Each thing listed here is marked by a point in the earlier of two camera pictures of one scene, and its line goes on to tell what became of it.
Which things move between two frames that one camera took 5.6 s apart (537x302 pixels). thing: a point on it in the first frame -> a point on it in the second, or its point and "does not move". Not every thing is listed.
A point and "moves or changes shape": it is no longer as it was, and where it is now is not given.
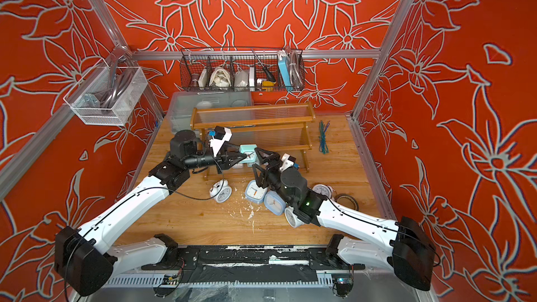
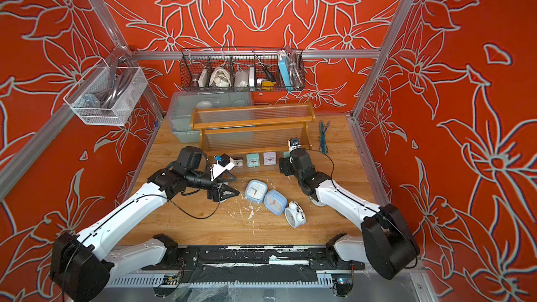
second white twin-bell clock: [291, 217] does not move
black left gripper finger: [229, 160] -> [220, 192]
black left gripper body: [203, 161] -> [201, 182]
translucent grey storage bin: [180, 110] does not move
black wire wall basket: [242, 69] does not move
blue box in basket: [284, 68] does not move
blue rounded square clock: [254, 193] does not move
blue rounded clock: [274, 203] does not move
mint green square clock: [249, 149] moves or changes shape
